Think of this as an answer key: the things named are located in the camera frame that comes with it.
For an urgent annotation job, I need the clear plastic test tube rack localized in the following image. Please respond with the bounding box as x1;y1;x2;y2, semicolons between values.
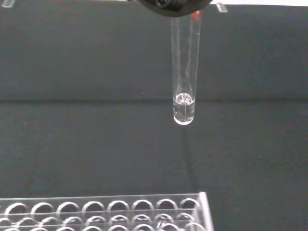
0;191;215;231

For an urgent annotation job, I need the black bench cloth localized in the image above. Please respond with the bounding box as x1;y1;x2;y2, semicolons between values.
0;0;308;231

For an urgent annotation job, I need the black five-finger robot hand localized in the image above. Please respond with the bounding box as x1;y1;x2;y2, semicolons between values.
135;0;213;18

